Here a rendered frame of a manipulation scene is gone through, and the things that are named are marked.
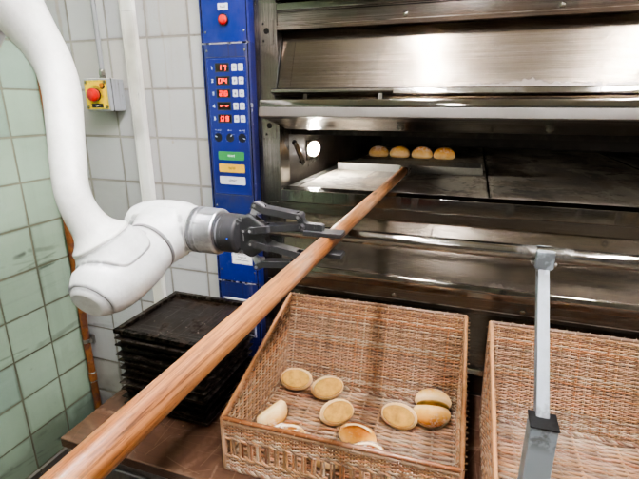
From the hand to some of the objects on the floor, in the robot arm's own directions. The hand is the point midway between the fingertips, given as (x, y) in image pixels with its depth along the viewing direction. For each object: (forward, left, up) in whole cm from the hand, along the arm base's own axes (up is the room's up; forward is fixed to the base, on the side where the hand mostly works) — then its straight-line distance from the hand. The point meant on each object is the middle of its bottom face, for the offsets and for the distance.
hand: (324, 242), depth 79 cm
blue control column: (-45, +148, -120) cm, 195 cm away
